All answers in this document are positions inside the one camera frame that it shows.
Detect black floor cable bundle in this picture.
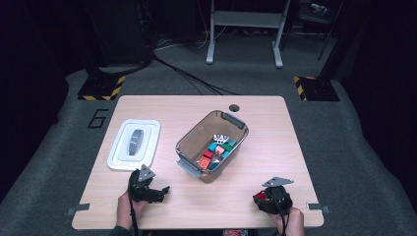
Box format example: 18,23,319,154
151,53,242,96

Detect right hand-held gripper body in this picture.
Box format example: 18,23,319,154
262,176,294,215

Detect white floor cables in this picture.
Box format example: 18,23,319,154
153,19,230,51

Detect black hazard-striped base plate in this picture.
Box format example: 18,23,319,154
293,76,341,102
77,75,127,102

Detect clear brown plastic storage box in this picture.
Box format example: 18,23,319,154
174,109,250,184

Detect grey tape strip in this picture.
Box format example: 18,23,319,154
65,203,90,216
306,203,330,214

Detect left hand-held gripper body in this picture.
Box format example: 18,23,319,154
127,164,156,202

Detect grey device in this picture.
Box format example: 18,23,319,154
309,2,328,17

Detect person's right hand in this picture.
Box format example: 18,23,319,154
268,206,305,236

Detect person's left hand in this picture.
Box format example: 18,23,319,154
116,191,149,230

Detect grey metal stand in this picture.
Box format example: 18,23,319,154
206,0,292,69

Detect black cabinet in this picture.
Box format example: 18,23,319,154
83,0,155,68

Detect dark curtain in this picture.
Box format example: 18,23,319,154
337,0,417,171
0,0,87,198

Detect dark side table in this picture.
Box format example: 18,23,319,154
288,0,342,62

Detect white plastic box lid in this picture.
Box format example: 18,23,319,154
106,118,162,172

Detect red patterned clothing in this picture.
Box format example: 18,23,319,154
222,228,249,236

